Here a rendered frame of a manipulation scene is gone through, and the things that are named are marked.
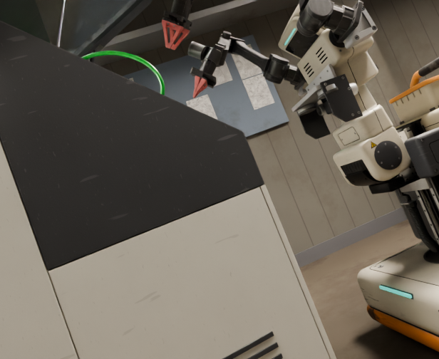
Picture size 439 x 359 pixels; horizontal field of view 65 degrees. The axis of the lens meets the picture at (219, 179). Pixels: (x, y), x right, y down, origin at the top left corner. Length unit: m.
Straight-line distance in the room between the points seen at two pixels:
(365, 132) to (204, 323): 0.84
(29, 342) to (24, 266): 0.16
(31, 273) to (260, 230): 0.56
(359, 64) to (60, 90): 1.02
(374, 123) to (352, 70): 0.22
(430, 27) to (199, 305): 3.96
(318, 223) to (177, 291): 2.51
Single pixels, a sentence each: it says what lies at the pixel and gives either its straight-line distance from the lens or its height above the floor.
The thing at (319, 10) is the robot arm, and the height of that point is 1.22.
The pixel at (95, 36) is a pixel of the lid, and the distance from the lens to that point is 1.76.
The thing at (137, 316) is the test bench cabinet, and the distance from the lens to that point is 0.90.
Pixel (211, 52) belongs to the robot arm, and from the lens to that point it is 1.43.
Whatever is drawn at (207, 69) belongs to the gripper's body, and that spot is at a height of 1.28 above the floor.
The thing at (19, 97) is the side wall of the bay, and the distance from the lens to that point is 0.98.
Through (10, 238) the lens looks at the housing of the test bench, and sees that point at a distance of 0.92.
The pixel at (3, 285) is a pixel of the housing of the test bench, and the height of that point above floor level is 0.80.
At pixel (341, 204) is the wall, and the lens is 3.40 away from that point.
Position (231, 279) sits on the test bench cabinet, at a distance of 0.93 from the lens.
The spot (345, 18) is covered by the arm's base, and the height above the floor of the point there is 1.18.
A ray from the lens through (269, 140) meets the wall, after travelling 3.24.
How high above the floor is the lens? 0.79
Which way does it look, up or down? 4 degrees up
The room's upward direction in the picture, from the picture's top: 22 degrees counter-clockwise
